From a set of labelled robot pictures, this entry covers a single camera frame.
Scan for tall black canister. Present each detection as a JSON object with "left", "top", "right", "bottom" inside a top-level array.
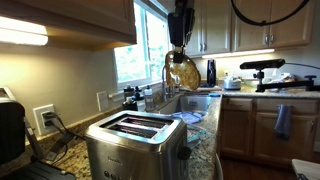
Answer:
[{"left": 206, "top": 59, "right": 218, "bottom": 87}]

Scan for black upright kitchen appliance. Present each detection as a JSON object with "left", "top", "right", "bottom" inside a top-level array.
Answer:
[{"left": 0, "top": 85, "right": 27, "bottom": 167}]

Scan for steel kitchen sink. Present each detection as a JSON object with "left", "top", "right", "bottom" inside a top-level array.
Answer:
[{"left": 158, "top": 94, "right": 214, "bottom": 116}]

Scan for grey translucent water bottle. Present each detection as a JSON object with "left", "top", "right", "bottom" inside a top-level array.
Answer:
[{"left": 123, "top": 84, "right": 135, "bottom": 100}]

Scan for black bar camera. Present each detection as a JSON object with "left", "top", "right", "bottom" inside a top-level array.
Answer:
[{"left": 239, "top": 58, "right": 287, "bottom": 71}]

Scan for white water bottle with logo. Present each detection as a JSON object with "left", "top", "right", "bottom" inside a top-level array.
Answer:
[{"left": 133, "top": 86, "right": 147, "bottom": 113}]

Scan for under cabinet light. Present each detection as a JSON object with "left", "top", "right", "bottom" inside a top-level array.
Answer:
[{"left": 0, "top": 15, "right": 50, "bottom": 47}]

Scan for long under cabinet light strip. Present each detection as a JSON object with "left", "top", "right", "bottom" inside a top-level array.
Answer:
[{"left": 201, "top": 48, "right": 276, "bottom": 60}]

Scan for wooden lower cabinets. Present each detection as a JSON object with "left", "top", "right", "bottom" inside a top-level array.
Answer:
[{"left": 219, "top": 96, "right": 320, "bottom": 168}]

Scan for toasted bread slice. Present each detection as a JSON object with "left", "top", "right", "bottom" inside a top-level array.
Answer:
[{"left": 164, "top": 49, "right": 202, "bottom": 92}]

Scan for wooden upper cabinet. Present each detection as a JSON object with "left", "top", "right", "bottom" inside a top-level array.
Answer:
[{"left": 0, "top": 0, "right": 138, "bottom": 52}]

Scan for white rice cooker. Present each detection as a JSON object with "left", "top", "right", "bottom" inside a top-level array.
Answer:
[{"left": 222, "top": 75, "right": 243, "bottom": 91}]

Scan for black power cord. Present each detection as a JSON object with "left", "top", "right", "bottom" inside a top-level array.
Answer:
[{"left": 41, "top": 111, "right": 87, "bottom": 164}]

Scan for chrome kitchen faucet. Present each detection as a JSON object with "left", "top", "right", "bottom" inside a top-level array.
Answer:
[{"left": 161, "top": 64, "right": 185, "bottom": 103}]

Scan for stainless steel toaster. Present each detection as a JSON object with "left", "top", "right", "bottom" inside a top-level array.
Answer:
[{"left": 84, "top": 110, "right": 193, "bottom": 180}]

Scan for white wall outlet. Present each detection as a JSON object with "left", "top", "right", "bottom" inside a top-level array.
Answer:
[{"left": 32, "top": 103, "right": 57, "bottom": 137}]

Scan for clear glass baking dish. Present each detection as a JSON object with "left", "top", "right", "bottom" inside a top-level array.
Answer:
[{"left": 185, "top": 123, "right": 208, "bottom": 149}]

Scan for white switch plate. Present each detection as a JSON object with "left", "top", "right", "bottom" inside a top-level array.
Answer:
[{"left": 96, "top": 90, "right": 111, "bottom": 113}]

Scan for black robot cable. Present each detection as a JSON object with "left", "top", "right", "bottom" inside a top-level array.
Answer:
[{"left": 230, "top": 0, "right": 311, "bottom": 27}]

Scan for black camera clamp mount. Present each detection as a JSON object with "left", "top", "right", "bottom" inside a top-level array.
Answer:
[{"left": 252, "top": 69, "right": 320, "bottom": 94}]

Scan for small white bottle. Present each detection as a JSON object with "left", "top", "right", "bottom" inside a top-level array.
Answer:
[{"left": 143, "top": 84, "right": 155, "bottom": 111}]

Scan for kitchen window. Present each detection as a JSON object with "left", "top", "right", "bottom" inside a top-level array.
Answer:
[{"left": 113, "top": 0, "right": 177, "bottom": 90}]

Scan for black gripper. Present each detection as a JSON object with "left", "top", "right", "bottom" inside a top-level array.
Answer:
[{"left": 167, "top": 0, "right": 197, "bottom": 65}]

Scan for grey dish towel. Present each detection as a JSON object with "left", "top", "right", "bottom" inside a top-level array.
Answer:
[{"left": 273, "top": 104, "right": 295, "bottom": 141}]

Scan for black water bottle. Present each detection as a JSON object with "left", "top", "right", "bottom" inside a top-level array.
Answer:
[{"left": 121, "top": 96, "right": 139, "bottom": 112}]

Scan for silver curved door handle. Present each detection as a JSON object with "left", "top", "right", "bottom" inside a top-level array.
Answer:
[{"left": 214, "top": 153, "right": 224, "bottom": 180}]

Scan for clear bowl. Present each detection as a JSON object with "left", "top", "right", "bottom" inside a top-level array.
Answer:
[{"left": 242, "top": 78, "right": 262, "bottom": 89}]

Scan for black flat countertop grill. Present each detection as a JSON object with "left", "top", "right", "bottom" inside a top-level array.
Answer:
[{"left": 4, "top": 159, "right": 77, "bottom": 180}]

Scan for white plastic bag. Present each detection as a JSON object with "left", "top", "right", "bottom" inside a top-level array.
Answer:
[{"left": 266, "top": 72, "right": 298, "bottom": 85}]

